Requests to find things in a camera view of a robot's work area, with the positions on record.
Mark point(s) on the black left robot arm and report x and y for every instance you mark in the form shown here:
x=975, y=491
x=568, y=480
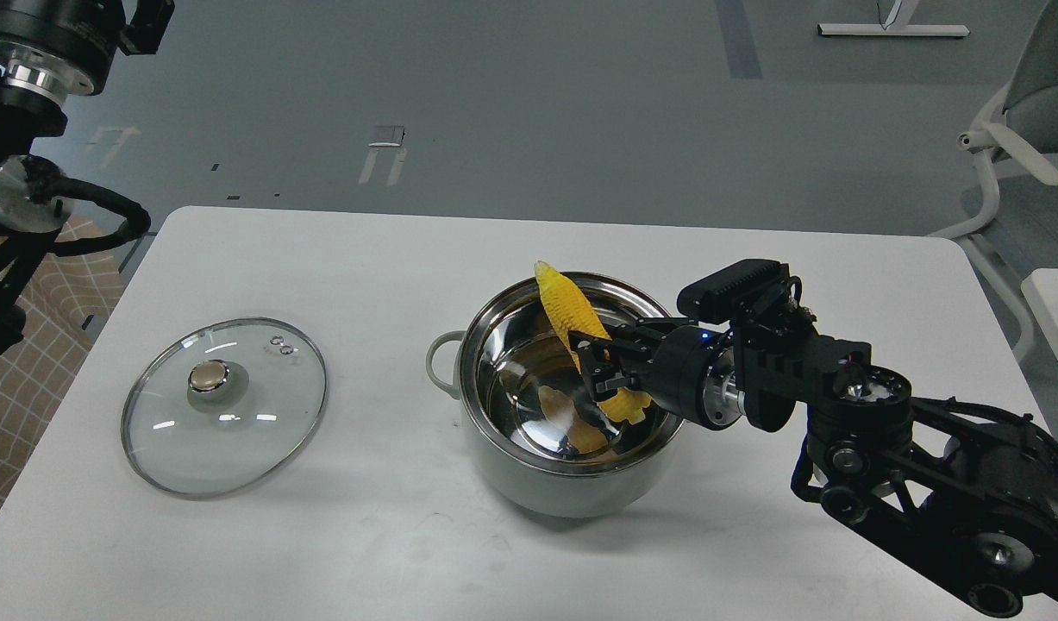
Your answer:
x=43, y=211

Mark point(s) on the white grey office chair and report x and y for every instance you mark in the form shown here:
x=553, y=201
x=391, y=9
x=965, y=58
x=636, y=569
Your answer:
x=1010, y=227

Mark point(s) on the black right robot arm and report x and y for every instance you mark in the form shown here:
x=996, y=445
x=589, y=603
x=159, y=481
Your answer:
x=964, y=494

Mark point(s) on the glass pot lid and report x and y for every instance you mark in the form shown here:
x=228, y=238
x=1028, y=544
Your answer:
x=224, y=407

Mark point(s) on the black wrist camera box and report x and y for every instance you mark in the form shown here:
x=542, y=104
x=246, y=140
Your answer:
x=749, y=287

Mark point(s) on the grey-green steel cooking pot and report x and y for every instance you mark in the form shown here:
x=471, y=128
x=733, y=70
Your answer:
x=532, y=430

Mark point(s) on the yellow corn cob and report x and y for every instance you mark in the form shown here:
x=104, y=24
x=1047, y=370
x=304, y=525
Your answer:
x=569, y=311

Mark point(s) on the white desk leg base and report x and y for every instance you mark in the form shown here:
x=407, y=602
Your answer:
x=896, y=24

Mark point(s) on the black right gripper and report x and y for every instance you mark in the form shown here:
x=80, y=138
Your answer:
x=691, y=373

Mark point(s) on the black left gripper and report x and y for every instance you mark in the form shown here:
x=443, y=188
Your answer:
x=83, y=34

